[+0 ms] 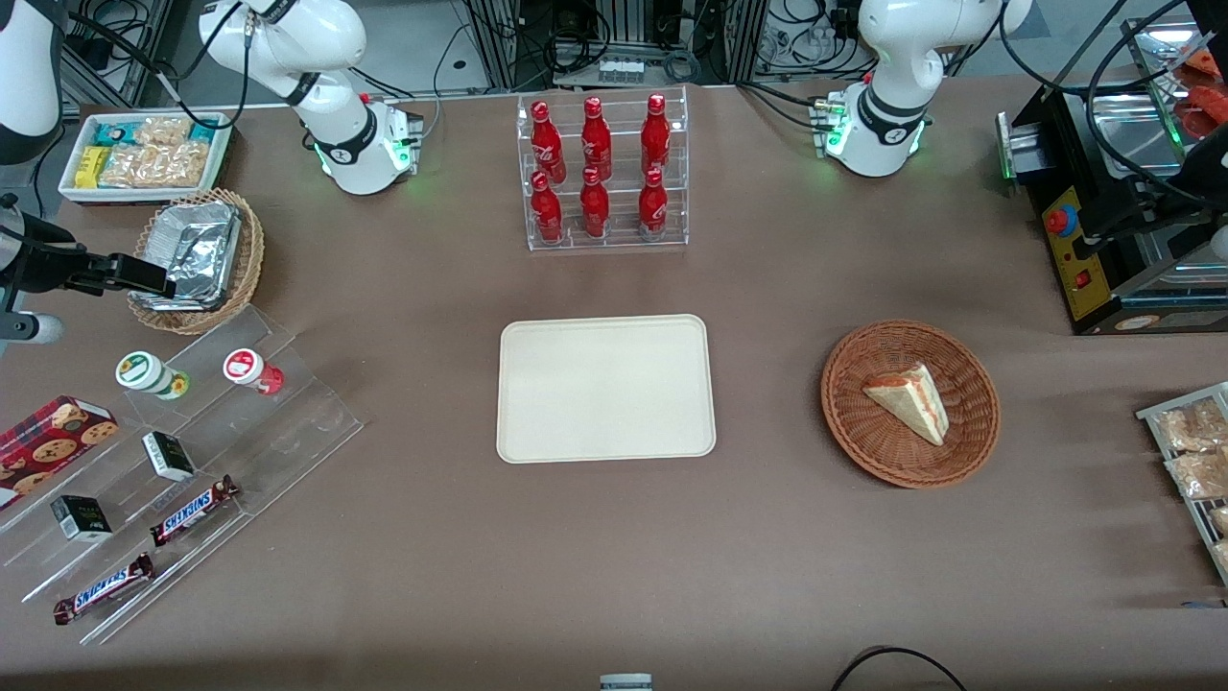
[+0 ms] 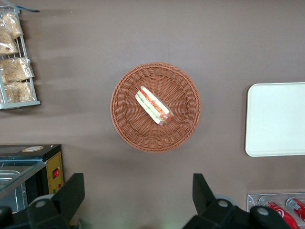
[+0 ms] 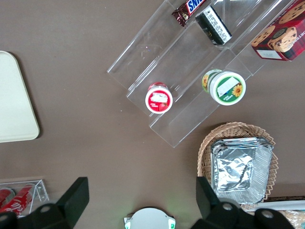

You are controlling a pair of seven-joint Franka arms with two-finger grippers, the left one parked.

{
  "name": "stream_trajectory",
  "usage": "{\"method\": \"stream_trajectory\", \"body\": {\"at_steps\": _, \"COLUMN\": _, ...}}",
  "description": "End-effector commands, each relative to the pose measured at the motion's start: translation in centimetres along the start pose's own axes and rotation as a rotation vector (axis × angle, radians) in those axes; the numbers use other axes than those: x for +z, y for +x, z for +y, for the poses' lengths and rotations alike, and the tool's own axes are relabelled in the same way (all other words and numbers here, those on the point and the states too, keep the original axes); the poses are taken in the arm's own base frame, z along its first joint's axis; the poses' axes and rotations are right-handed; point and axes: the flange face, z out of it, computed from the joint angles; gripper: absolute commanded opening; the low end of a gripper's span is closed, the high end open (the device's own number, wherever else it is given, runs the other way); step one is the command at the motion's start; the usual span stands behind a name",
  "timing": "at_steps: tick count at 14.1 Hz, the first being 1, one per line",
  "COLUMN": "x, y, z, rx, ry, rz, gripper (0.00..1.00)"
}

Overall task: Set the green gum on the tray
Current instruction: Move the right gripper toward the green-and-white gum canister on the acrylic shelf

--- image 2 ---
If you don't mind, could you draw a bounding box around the black yellow food warmer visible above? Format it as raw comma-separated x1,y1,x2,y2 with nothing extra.
0,144,65,213

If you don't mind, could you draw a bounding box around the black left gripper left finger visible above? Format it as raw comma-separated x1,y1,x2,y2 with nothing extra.
0,173,85,229

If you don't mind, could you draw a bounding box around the round brown wicker basket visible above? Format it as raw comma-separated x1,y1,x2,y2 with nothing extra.
110,62,203,153

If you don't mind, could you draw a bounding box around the clear acrylic bottle rack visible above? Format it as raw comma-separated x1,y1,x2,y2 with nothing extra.
246,192,305,229

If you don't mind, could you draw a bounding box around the red cola bottle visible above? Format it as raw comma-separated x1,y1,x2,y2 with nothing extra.
258,195,298,229
285,197,305,221

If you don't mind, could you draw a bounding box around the clear bag of nut snack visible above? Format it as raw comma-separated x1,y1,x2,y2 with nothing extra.
0,31,19,55
2,12,24,39
0,58,34,83
3,81,33,103

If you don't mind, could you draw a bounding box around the cream plastic tray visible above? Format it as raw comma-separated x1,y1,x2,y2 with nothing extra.
244,82,305,157

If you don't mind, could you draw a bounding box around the grey wire snack rack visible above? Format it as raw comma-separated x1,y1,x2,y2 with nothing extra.
0,6,41,110

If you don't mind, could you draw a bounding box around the wrapped sandwich wedge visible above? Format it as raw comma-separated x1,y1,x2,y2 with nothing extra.
135,85,174,126

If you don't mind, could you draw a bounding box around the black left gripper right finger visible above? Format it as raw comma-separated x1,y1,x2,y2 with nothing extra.
182,173,298,229

